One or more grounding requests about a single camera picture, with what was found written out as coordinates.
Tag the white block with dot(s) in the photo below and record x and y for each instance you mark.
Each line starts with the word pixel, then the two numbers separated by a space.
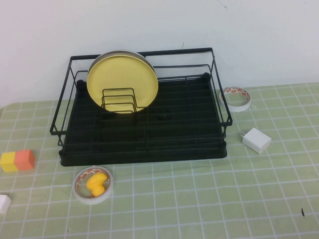
pixel 3 204

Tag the white charger adapter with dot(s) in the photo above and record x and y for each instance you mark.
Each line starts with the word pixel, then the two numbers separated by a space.
pixel 256 140

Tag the yellow rubber duck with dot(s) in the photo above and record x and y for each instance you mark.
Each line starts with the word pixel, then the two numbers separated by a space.
pixel 96 183

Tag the green checkered tablecloth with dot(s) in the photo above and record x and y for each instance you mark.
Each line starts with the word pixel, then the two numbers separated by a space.
pixel 249 186

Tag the yellow cube block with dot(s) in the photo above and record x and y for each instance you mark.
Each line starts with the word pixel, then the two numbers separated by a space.
pixel 7 161

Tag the grey round plate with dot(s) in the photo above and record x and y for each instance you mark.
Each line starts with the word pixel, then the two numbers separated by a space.
pixel 144 59

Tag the yellow round plate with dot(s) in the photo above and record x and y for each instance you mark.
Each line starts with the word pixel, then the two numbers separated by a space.
pixel 119 74

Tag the black plastic drip tray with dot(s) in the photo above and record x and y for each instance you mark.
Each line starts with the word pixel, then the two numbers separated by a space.
pixel 124 160

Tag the white tape roll red print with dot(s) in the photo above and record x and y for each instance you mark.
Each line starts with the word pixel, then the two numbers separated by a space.
pixel 235 108
pixel 92 201

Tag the orange cube block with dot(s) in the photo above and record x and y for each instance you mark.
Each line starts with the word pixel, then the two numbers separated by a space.
pixel 23 160

